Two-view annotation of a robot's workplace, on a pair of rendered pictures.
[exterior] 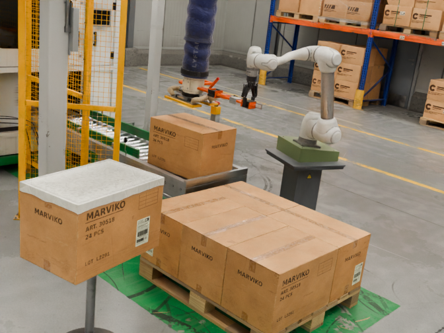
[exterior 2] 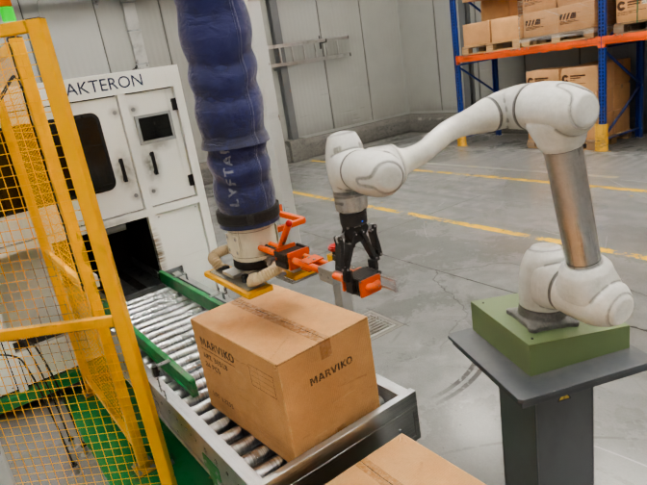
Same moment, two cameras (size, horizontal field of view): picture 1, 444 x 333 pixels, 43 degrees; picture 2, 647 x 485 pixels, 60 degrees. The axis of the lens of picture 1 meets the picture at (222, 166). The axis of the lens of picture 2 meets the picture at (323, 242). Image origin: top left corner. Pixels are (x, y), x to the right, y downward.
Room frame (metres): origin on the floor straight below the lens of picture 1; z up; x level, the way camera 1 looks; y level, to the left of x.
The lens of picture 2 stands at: (2.64, -0.40, 1.81)
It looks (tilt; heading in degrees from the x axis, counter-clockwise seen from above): 17 degrees down; 14
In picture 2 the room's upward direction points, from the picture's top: 9 degrees counter-clockwise
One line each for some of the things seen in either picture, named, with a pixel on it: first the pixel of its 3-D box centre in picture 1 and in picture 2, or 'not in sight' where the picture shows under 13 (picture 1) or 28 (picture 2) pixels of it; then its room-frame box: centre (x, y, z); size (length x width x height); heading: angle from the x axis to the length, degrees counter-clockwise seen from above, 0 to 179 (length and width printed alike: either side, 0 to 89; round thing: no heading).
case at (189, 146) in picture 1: (191, 145); (283, 364); (4.44, 0.27, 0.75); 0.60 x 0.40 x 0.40; 51
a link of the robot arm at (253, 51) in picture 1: (255, 57); (347, 161); (4.08, -0.15, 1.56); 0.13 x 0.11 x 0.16; 33
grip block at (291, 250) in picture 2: (215, 92); (292, 255); (4.31, 0.12, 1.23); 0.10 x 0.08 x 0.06; 139
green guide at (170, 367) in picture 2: (82, 131); (127, 336); (5.04, 1.33, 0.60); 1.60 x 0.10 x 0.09; 48
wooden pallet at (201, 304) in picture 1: (248, 279); not in sight; (3.53, -0.27, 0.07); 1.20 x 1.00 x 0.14; 48
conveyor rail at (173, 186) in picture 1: (98, 152); (143, 380); (4.76, 1.11, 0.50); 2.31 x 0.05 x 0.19; 48
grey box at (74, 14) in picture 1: (69, 28); not in sight; (4.04, 1.19, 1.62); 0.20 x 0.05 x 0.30; 48
